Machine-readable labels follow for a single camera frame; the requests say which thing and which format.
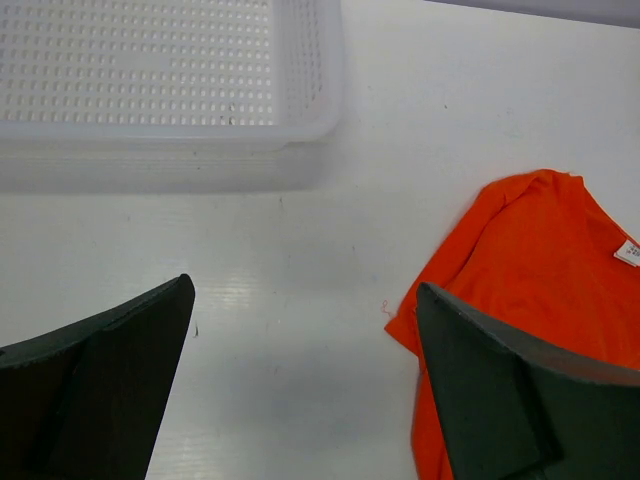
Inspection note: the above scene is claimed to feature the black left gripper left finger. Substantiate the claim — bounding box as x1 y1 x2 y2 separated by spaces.
1 274 195 479

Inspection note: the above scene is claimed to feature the orange t-shirt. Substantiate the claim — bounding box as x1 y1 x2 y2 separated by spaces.
386 170 639 479

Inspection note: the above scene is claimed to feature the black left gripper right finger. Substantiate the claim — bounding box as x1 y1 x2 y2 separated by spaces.
416 283 639 479

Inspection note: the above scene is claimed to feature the white perforated plastic basket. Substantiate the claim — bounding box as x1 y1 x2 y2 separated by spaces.
1 1 345 193

